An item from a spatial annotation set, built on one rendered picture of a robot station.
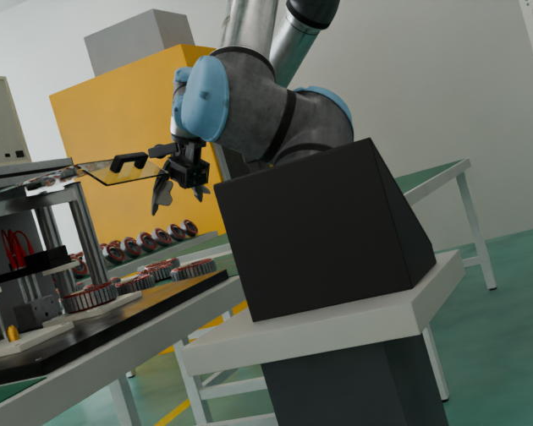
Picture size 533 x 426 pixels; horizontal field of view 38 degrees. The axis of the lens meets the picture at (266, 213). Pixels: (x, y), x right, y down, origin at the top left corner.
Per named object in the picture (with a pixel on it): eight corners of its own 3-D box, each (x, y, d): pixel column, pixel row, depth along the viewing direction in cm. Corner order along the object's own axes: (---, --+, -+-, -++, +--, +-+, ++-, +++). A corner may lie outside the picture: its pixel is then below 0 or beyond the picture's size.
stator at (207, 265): (226, 269, 192) (222, 254, 191) (191, 282, 184) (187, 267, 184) (199, 274, 200) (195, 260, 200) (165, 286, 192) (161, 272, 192)
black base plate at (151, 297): (229, 278, 171) (226, 268, 171) (45, 375, 112) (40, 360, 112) (62, 319, 190) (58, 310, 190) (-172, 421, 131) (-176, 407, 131)
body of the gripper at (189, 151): (184, 192, 181) (187, 144, 176) (161, 179, 186) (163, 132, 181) (208, 185, 186) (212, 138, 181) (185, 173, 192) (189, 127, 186)
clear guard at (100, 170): (168, 173, 172) (161, 148, 171) (107, 186, 150) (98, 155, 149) (53, 210, 185) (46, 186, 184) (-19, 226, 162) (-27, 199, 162)
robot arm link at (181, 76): (173, 73, 171) (173, 63, 178) (170, 121, 175) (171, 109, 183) (209, 77, 172) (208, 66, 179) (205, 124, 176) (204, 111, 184)
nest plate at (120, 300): (142, 295, 165) (140, 290, 165) (102, 314, 152) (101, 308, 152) (86, 309, 171) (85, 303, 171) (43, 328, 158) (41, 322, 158)
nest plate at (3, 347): (74, 327, 143) (72, 320, 143) (20, 352, 129) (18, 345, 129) (13, 341, 149) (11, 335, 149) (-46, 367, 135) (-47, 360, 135)
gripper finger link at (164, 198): (156, 218, 181) (178, 184, 181) (141, 209, 184) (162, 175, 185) (165, 222, 183) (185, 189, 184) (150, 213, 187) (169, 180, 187)
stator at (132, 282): (163, 286, 197) (159, 271, 197) (124, 299, 191) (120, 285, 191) (144, 288, 206) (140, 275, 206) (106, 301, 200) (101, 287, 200)
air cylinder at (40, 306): (60, 318, 170) (52, 293, 169) (38, 327, 163) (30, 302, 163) (42, 322, 172) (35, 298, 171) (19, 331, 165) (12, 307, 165)
